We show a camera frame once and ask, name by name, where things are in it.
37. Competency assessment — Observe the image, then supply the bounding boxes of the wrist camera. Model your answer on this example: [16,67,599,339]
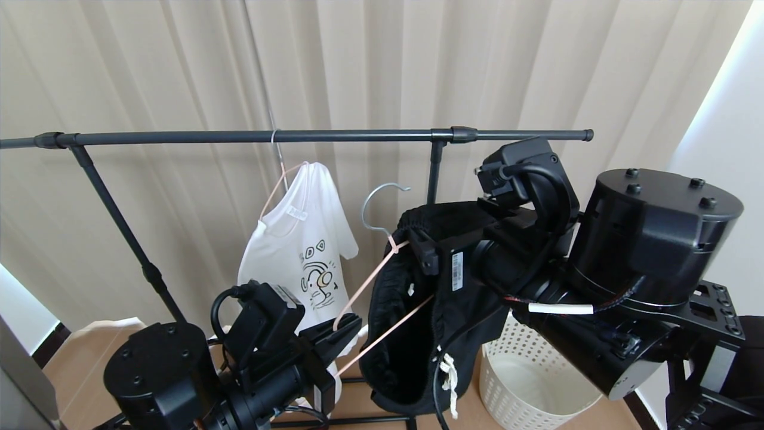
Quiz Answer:
[224,281,306,378]
[475,136,581,239]

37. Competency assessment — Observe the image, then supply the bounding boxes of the white laundry basket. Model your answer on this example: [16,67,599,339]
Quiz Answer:
[479,311,605,430]

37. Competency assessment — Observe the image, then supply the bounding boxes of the beige curtain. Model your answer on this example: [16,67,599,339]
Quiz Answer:
[0,0,753,335]

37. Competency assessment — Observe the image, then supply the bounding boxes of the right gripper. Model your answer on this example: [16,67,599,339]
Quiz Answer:
[409,215,575,303]

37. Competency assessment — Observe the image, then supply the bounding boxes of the pink clothes hanger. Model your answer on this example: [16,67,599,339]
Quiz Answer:
[332,182,436,378]
[260,130,311,223]

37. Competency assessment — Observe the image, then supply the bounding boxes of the white printed t-shirt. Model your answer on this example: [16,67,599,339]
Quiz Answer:
[237,161,361,413]

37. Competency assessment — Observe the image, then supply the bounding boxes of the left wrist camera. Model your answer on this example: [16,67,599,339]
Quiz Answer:
[224,281,306,378]

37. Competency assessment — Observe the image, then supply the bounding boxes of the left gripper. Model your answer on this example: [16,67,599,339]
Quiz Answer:
[224,357,337,430]

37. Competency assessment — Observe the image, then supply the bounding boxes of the black clothes rack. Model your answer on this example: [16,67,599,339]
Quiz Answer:
[0,127,595,430]

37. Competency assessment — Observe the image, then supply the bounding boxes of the black shorts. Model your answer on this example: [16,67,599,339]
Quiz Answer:
[358,202,515,420]

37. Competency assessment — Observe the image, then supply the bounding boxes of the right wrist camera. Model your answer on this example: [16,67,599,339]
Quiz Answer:
[475,136,581,239]

